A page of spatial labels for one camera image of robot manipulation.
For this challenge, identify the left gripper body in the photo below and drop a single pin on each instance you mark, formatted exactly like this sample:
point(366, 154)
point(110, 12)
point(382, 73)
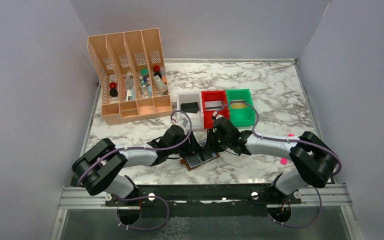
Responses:
point(182, 150)

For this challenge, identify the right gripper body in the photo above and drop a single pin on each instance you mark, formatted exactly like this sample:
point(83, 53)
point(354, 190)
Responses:
point(222, 143)

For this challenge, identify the brown leather card holder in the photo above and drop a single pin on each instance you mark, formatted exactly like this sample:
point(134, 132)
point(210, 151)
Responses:
point(192, 162)

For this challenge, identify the green plastic bin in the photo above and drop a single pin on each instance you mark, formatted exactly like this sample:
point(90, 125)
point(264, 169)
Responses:
point(241, 117)

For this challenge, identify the red plastic bin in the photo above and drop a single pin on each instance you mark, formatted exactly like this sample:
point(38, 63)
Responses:
point(215, 95)

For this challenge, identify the white plastic bin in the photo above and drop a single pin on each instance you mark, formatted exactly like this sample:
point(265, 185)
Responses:
point(196, 119)

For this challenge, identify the orange desk organizer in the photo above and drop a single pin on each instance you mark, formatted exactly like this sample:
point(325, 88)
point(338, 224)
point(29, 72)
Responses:
point(130, 59)

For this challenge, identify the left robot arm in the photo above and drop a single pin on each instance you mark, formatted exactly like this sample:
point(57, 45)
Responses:
point(98, 169)

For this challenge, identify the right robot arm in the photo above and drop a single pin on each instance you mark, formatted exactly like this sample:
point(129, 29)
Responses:
point(314, 163)

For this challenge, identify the gold card in green bin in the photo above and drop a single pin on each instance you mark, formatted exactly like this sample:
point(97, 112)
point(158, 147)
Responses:
point(236, 105)

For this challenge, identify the silver card in red bin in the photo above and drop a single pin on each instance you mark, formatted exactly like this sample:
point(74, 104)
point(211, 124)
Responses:
point(213, 105)

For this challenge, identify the black card in white bin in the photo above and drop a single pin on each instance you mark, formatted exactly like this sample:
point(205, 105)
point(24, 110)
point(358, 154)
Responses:
point(190, 107)

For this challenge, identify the pink highlighter marker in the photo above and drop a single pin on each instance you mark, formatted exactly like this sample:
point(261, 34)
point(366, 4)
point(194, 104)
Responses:
point(284, 161)

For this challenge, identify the red black stamp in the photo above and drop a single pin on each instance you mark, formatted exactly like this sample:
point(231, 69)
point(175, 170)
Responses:
point(113, 89)

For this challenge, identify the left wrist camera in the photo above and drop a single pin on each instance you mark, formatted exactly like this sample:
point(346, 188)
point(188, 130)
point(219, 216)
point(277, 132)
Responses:
point(184, 123)

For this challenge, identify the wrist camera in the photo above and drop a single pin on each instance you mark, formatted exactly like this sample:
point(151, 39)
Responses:
point(216, 115)
point(184, 123)

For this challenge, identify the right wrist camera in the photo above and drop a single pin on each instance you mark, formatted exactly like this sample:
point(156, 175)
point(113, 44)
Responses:
point(216, 115)

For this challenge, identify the black mounting rail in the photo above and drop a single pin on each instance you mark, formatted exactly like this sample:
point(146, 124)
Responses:
point(204, 200)

